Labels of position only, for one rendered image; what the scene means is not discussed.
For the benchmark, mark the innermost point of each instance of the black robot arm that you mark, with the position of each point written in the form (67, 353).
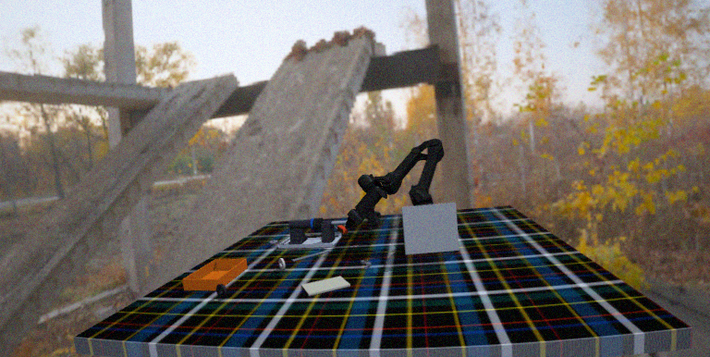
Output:
(391, 182)

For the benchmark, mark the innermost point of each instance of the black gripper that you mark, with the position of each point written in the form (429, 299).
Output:
(356, 215)

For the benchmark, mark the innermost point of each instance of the orange open tray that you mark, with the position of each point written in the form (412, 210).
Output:
(218, 272)

